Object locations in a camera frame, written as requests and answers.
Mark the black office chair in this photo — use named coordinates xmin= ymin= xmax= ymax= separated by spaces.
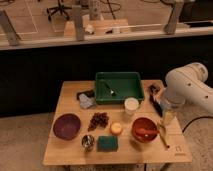
xmin=46 ymin=0 xmax=71 ymax=21

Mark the metal spoon in tray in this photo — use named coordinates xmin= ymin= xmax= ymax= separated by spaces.
xmin=104 ymin=83 xmax=116 ymax=96

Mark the green plastic tray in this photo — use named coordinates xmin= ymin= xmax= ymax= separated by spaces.
xmin=95 ymin=72 xmax=145 ymax=104

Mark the bunch of dark grapes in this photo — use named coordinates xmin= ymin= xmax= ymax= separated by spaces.
xmin=88 ymin=113 xmax=109 ymax=131

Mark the purple bowl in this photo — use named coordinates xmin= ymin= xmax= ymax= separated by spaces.
xmin=53 ymin=113 xmax=81 ymax=140

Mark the small orange fruit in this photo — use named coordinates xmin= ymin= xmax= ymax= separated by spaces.
xmin=110 ymin=122 xmax=123 ymax=135

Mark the black cable on floor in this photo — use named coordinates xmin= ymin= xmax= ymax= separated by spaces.
xmin=182 ymin=115 xmax=213 ymax=133

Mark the black brush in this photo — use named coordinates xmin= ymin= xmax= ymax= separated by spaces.
xmin=148 ymin=84 xmax=163 ymax=116

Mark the crumpled grey cloth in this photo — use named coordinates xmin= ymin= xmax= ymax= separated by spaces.
xmin=79 ymin=94 xmax=95 ymax=109

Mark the small metal cup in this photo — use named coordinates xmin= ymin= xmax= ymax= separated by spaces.
xmin=82 ymin=135 xmax=95 ymax=151

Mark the red bowl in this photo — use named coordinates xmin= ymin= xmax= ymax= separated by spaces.
xmin=131 ymin=117 xmax=159 ymax=143

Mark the white cup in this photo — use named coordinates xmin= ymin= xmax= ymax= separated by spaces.
xmin=124 ymin=97 xmax=139 ymax=115

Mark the green sponge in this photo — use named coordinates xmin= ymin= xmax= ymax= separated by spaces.
xmin=97 ymin=136 xmax=118 ymax=152

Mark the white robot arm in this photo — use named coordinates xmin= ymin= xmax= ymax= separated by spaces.
xmin=160 ymin=62 xmax=213 ymax=114

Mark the wooden spoon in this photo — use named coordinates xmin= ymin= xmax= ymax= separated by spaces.
xmin=157 ymin=123 xmax=170 ymax=148

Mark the black whiteboard eraser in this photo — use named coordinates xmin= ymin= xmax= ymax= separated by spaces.
xmin=76 ymin=90 xmax=95 ymax=100

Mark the wooden table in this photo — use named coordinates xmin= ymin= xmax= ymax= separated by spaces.
xmin=43 ymin=81 xmax=192 ymax=165

